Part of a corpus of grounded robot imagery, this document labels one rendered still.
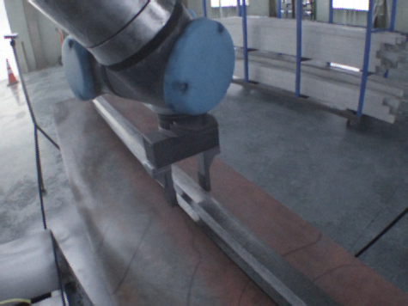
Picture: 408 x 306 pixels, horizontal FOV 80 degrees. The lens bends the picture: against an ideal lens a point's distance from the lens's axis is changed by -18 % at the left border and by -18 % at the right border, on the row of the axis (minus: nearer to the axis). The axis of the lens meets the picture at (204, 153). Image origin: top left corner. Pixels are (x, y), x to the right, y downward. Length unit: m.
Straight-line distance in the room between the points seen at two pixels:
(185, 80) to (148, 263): 0.45
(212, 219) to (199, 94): 0.29
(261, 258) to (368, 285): 0.25
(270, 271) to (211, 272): 0.18
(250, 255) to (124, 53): 0.33
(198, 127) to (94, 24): 0.26
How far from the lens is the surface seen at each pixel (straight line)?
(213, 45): 0.26
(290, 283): 0.42
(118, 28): 0.22
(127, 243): 0.67
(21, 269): 0.83
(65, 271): 0.96
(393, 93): 3.11
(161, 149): 0.49
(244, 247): 0.45
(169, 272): 0.59
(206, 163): 0.56
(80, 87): 0.37
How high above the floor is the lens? 1.27
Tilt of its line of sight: 30 degrees down
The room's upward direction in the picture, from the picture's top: 5 degrees counter-clockwise
